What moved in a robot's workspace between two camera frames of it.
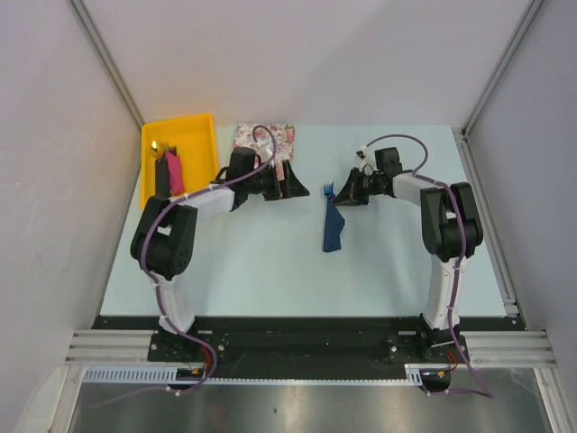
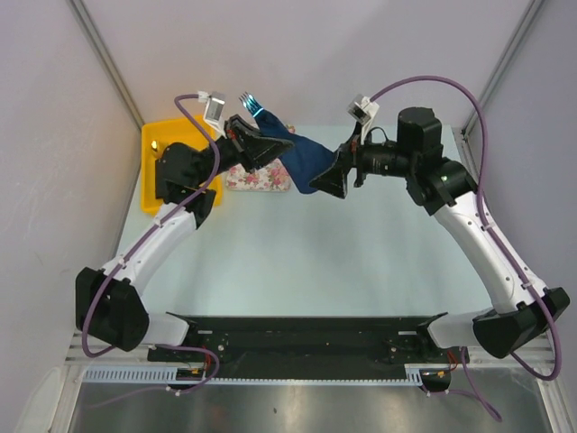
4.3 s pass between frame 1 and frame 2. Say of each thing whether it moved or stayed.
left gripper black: moved
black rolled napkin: stayed
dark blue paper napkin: moved
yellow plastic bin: stayed
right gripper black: moved
